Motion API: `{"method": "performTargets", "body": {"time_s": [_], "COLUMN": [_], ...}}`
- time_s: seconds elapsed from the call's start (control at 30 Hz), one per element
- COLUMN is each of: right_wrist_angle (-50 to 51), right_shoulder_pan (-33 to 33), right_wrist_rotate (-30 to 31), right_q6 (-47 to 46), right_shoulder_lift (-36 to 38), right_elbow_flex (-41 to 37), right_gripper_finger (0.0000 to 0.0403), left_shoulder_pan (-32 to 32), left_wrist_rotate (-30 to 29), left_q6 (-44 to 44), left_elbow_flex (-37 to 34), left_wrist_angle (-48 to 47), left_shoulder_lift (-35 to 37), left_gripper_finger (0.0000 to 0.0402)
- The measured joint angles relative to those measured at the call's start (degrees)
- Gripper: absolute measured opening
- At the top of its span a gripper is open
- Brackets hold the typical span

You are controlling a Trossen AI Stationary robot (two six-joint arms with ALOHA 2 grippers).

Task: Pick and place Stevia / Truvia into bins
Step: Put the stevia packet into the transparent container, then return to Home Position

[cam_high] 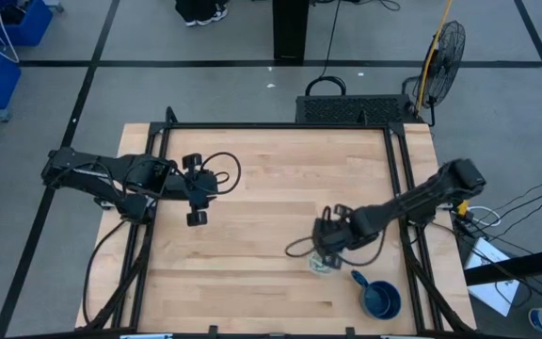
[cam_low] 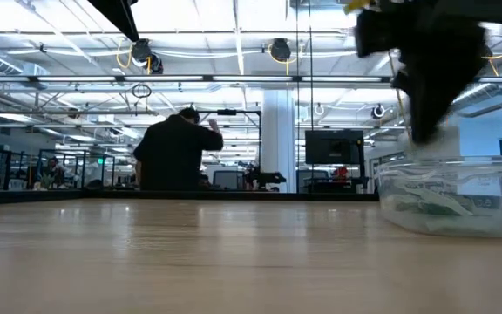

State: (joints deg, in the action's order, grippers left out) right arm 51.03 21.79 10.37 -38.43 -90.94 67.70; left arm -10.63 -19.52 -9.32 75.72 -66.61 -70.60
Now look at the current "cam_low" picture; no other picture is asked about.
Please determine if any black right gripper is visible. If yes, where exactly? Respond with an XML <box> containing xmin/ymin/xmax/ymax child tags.
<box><xmin>355</xmin><ymin>6</ymin><xmax>488</xmax><ymax>146</ymax></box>

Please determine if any black monitor screen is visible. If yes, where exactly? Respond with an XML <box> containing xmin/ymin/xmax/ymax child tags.
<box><xmin>305</xmin><ymin>129</ymin><xmax>364</xmax><ymax>166</ymax></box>

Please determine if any person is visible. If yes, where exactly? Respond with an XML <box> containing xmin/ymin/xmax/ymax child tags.
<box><xmin>132</xmin><ymin>106</ymin><xmax>225</xmax><ymax>192</ymax></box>
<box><xmin>44</xmin><ymin>156</ymin><xmax>67</xmax><ymax>189</ymax></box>

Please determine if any white building column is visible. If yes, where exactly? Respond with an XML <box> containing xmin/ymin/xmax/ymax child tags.
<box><xmin>261</xmin><ymin>89</ymin><xmax>297</xmax><ymax>194</ymax></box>

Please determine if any grey background monitor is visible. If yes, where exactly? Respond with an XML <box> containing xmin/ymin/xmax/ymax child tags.
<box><xmin>212</xmin><ymin>169</ymin><xmax>246</xmax><ymax>191</ymax></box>

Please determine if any black ceiling cable reel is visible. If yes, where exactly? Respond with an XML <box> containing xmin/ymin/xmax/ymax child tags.
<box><xmin>130</xmin><ymin>38</ymin><xmax>164</xmax><ymax>75</ymax></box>
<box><xmin>269</xmin><ymin>38</ymin><xmax>293</xmax><ymax>63</ymax></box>

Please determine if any hanging black cable loop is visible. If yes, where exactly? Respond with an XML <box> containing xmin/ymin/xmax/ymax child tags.
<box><xmin>131</xmin><ymin>83</ymin><xmax>153</xmax><ymax>99</ymax></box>

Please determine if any thin black vertical cable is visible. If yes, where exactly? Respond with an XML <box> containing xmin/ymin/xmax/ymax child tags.
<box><xmin>295</xmin><ymin>0</ymin><xmax>300</xmax><ymax>194</ymax></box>
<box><xmin>309</xmin><ymin>0</ymin><xmax>315</xmax><ymax>194</ymax></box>

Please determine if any black metal frame rig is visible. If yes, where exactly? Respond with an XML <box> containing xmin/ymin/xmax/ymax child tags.
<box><xmin>198</xmin><ymin>109</ymin><xmax>262</xmax><ymax>189</ymax></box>

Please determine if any black cage frame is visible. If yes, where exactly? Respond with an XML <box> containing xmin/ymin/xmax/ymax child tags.
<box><xmin>37</xmin><ymin>148</ymin><xmax>116</xmax><ymax>189</ymax></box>

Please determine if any black table edge rail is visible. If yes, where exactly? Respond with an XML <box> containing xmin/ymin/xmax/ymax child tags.
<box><xmin>0</xmin><ymin>188</ymin><xmax>379</xmax><ymax>206</ymax></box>

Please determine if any black fence frame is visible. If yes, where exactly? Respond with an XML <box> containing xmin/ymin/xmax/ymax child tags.
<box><xmin>0</xmin><ymin>146</ymin><xmax>38</xmax><ymax>191</ymax></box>

